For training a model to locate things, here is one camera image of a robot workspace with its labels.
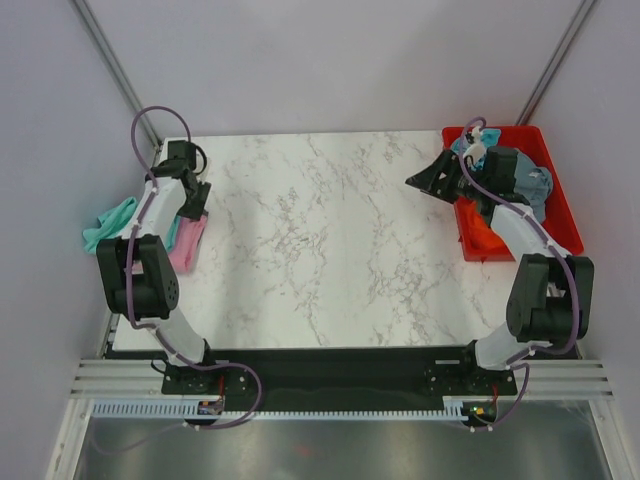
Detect corner metal post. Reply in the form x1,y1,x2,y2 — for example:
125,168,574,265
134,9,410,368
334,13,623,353
69,0,164,149
515,0,600,126

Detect red plastic bin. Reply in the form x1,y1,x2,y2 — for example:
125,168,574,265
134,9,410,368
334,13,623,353
454,125,584,262

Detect right white cable duct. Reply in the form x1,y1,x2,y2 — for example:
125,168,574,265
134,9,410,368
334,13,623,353
442,396,499,423

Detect pink folded t shirt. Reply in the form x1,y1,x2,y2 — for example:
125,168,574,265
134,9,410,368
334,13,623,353
165,213,208,274

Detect orange t shirt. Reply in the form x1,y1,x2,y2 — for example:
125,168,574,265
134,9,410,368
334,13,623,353
456,200,506,251

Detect aluminium rail frame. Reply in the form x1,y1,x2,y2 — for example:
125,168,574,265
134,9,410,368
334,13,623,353
71,359,613,400

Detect light blue t shirt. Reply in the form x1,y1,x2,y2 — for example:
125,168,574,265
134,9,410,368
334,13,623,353
449,128,501,171

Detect right corner metal post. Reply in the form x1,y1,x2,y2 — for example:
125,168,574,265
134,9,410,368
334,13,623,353
515,0,600,126

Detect teal t shirt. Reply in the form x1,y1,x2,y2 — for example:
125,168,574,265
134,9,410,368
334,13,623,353
82,196,180,255

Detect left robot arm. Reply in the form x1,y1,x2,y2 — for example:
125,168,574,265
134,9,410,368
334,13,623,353
96,140,220,393

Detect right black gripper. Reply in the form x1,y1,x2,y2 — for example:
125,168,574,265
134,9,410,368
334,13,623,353
406,149,489,205

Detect left corner metal post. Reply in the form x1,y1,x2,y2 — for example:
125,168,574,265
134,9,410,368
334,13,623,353
69,0,164,149

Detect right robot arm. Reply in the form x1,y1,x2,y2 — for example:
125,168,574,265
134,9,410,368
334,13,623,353
405,146,595,394

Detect grey t shirt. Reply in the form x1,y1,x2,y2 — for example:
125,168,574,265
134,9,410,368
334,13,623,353
514,151,554,223

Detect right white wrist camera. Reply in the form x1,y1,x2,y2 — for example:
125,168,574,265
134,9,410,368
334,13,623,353
461,126,486,169

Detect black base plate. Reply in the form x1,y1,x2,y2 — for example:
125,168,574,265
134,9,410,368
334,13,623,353
162,346,516,410

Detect left white cable duct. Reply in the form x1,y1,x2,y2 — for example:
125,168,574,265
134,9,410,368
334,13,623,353
92,397,225,420

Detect white cable duct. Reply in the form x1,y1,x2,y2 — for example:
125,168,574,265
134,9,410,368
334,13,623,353
92,397,225,420
442,396,499,423

